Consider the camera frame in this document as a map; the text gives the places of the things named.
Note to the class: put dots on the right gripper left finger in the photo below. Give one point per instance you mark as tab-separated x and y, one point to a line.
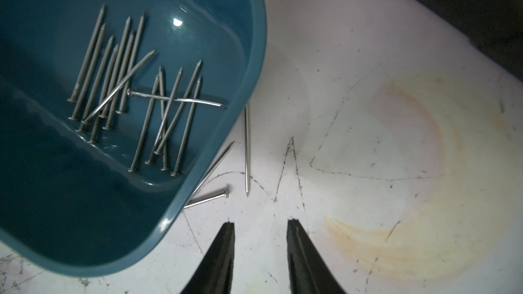
215	272

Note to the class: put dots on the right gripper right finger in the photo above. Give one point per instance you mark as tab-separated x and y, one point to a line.
308	271

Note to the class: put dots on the teal plastic storage box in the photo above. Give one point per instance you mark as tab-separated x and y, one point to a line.
72	206

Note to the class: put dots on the bent steel nail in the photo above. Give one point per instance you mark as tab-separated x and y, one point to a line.
132	93

